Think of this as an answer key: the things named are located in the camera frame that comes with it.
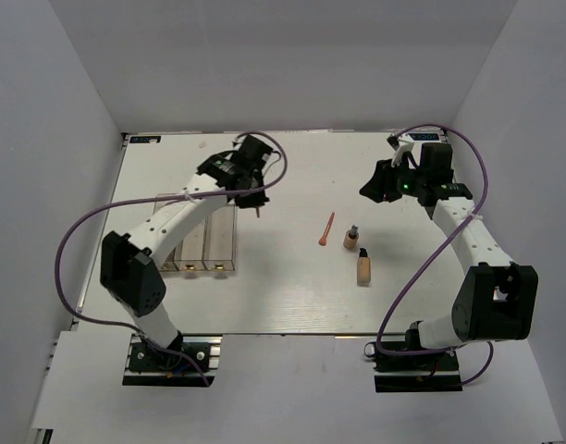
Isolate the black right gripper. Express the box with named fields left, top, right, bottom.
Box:
left=359, top=154, right=427, bottom=204

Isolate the small foundation bottle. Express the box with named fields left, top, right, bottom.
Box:
left=343, top=225, right=359, bottom=251

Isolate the tall foundation bottle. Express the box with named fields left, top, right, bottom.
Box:
left=356, top=248, right=371, bottom=287

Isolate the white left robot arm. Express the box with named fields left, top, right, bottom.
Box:
left=100, top=135, right=275, bottom=369

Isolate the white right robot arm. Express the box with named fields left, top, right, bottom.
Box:
left=360, top=136, right=538, bottom=369

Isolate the right clear organizer bin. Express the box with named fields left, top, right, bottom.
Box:
left=203, top=204, right=237, bottom=273

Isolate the middle clear organizer bin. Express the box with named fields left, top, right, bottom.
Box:
left=171, top=218, right=207, bottom=273

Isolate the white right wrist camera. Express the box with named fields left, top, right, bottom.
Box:
left=387, top=134, right=414, bottom=167

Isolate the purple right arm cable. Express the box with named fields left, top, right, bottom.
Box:
left=376, top=123, right=495, bottom=388

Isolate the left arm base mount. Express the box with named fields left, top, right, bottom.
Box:
left=122, top=336, right=222, bottom=388

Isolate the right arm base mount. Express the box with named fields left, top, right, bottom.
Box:
left=363, top=341, right=462, bottom=393

